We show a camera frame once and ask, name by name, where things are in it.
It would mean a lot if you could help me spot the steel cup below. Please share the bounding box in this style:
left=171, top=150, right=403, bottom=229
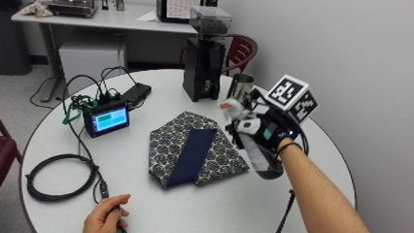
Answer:
left=227, top=73, right=256, bottom=102

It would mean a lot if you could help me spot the white cube with black markers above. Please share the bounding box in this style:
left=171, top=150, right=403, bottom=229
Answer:
left=265, top=74, right=320, bottom=124

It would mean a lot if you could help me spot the black coffee grinder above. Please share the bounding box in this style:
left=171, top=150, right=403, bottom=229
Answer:
left=182, top=5, right=235, bottom=103

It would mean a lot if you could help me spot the black wrist band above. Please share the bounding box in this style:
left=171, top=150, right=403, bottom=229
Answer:
left=276, top=141, right=305, bottom=157

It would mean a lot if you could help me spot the folded patterned cloth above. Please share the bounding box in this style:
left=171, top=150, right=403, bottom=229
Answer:
left=148, top=110, right=253, bottom=189

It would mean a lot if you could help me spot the red chair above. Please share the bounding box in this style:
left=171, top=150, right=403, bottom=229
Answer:
left=0, top=118, right=23, bottom=188
left=220, top=33, right=260, bottom=78

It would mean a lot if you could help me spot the black power adapter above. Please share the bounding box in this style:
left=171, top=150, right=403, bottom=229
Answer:
left=120, top=83, right=155, bottom=109

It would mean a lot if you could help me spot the small black screen device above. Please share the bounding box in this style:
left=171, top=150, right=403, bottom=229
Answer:
left=80, top=99, right=131, bottom=139

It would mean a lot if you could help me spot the black framed screen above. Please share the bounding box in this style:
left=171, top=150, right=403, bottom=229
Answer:
left=156, top=0, right=206, bottom=24

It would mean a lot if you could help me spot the white paper sheet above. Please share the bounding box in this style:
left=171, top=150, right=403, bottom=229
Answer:
left=136, top=10, right=162, bottom=24

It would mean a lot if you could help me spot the white cabinet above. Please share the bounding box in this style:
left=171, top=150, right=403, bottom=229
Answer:
left=59, top=40, right=130, bottom=95

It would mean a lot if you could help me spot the white desk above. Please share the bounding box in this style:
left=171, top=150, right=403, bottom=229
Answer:
left=11, top=2, right=202, bottom=104

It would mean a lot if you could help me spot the steel scale appliance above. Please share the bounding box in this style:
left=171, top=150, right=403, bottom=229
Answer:
left=47, top=0, right=99, bottom=19

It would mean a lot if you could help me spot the dark bin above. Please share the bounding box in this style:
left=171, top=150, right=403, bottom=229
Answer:
left=0, top=0, right=34, bottom=77

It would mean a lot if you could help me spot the crumpled beige cloth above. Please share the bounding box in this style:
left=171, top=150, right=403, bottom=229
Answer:
left=19, top=0, right=55, bottom=18

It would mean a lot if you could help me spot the green strap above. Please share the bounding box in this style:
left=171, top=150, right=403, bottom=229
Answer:
left=62, top=96, right=99, bottom=126

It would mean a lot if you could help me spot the black adapter cable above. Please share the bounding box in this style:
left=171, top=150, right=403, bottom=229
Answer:
left=100, top=65, right=140, bottom=98

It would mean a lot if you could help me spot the black strap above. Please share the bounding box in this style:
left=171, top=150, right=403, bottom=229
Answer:
left=275, top=188, right=300, bottom=233

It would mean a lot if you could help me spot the long black device cable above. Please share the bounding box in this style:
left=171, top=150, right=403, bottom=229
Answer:
left=62, top=74, right=110, bottom=183

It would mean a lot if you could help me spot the black floor cable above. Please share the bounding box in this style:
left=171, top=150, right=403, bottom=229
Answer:
left=29, top=76, right=68, bottom=110

